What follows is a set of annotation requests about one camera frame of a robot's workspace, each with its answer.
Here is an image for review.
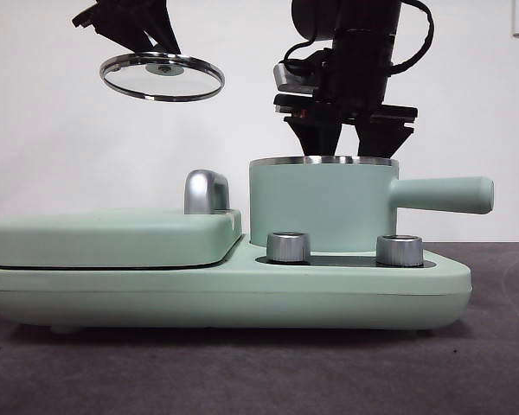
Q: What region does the mint green breakfast machine base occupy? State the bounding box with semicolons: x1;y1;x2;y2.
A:
0;252;474;336

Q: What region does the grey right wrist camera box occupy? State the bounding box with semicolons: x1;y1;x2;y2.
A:
272;61;317;94

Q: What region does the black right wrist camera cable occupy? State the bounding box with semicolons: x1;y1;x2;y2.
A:
283;41;330;66

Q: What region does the mint green griddle lid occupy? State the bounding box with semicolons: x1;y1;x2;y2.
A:
0;207;245;269

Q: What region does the black control panel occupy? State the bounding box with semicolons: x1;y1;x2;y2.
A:
256;255;437;268

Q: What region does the black right arm cable loop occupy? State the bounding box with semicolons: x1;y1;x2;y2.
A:
388;0;436;74

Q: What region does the mint green handled pot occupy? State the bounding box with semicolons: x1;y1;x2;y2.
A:
248;155;496;254

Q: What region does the silver control knob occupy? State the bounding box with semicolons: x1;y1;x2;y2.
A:
375;234;425;267
266;232;311;265

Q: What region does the silver griddle lid handle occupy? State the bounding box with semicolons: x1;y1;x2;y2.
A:
183;169;232;216

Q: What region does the glass pot lid green knob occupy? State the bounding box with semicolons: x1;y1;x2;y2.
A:
99;50;226;103

